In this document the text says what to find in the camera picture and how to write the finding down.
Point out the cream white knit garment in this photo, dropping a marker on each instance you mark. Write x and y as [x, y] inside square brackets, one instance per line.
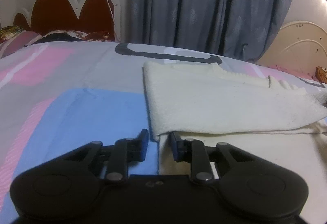
[273, 119]

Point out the orange brown object near footboard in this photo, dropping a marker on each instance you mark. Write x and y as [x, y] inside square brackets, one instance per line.
[321, 74]

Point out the striped pink pillow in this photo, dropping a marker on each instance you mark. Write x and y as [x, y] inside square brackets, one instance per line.
[19, 41]

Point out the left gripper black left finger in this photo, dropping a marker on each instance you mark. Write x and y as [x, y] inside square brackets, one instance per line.
[125, 151]

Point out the patterned grey pink blue bedsheet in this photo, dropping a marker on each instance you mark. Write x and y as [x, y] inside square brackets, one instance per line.
[58, 96]

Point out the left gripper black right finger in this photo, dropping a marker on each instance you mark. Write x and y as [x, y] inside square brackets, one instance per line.
[193, 152]

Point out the floral red gold pillow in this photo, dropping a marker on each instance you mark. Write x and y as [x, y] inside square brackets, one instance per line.
[74, 36]

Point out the red white scalloped headboard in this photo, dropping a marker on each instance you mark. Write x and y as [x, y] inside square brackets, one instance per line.
[87, 16]

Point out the blue grey curtain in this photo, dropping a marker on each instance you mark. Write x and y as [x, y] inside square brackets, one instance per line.
[239, 29]

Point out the cream footboard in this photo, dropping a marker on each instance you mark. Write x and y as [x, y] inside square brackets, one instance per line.
[299, 46]

